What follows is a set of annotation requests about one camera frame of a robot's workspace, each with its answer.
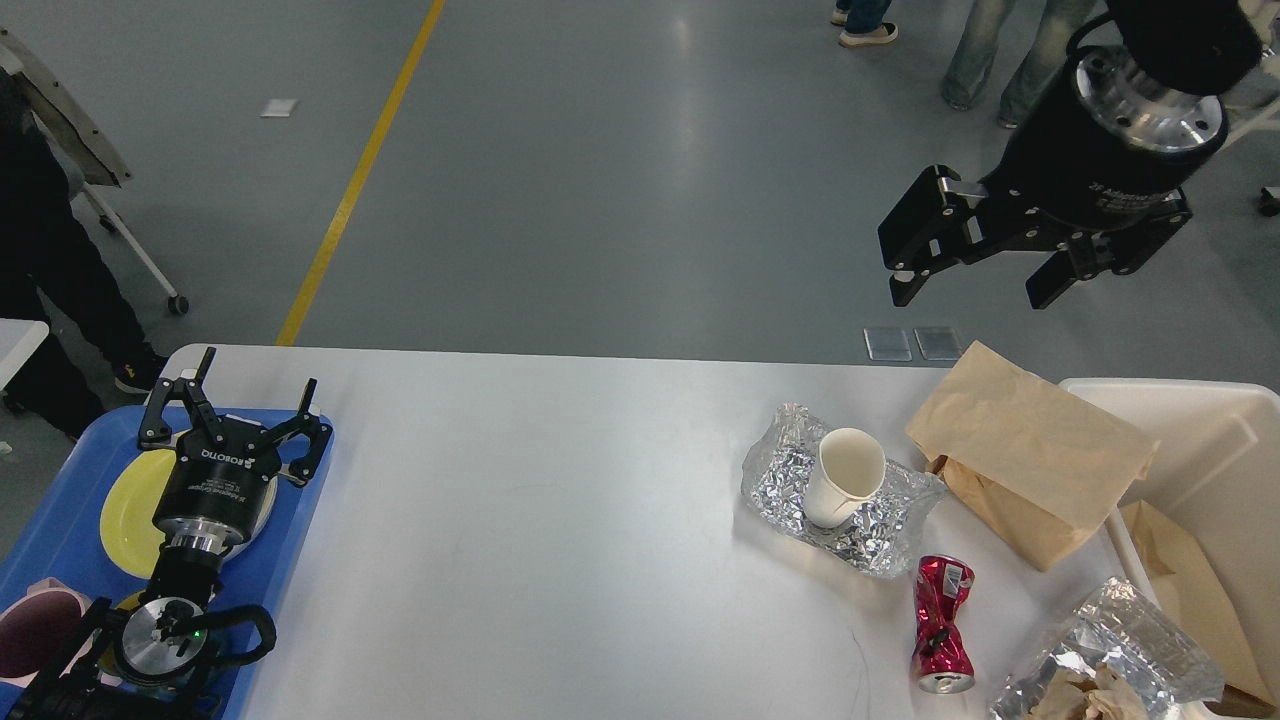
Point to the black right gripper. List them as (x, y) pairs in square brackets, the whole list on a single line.
[(1105, 144)]

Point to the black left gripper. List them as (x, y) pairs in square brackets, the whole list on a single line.
[(218, 485)]

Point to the yellow plastic plate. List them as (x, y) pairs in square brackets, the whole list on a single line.
[(126, 527)]

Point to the pink mug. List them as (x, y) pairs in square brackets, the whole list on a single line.
[(34, 628)]

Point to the white paper cup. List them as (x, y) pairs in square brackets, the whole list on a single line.
[(849, 468)]

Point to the aluminium foil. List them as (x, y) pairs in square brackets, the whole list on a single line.
[(881, 538)]

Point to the large brown paper bag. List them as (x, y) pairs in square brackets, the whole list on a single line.
[(1190, 592)]

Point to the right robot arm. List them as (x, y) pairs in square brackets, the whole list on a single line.
[(1201, 48)]

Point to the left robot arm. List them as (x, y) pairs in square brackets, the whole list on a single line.
[(191, 662)]

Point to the pink plate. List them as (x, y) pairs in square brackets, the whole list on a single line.
[(263, 514)]

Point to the floor socket plate right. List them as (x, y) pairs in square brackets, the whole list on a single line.
[(937, 343)]

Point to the floor socket plate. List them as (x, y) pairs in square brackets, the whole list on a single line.
[(937, 343), (888, 344)]

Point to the floor socket plate left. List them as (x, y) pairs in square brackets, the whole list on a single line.
[(888, 344)]

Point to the blue plastic tray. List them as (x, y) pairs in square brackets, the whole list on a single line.
[(70, 540)]

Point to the white side table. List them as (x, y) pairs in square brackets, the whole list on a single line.
[(19, 341)]

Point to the white office chair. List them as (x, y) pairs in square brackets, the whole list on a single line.
[(1253, 105)]

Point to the person in black trousers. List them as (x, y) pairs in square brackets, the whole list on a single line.
[(46, 252)]

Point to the white plastic bin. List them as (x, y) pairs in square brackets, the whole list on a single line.
[(1214, 474)]

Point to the grey chair left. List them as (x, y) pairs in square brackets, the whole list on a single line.
[(85, 153)]

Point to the crushed red can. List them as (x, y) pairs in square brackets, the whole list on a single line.
[(939, 662)]

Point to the crumpled brown paper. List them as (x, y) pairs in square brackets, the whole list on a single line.
[(1105, 695)]

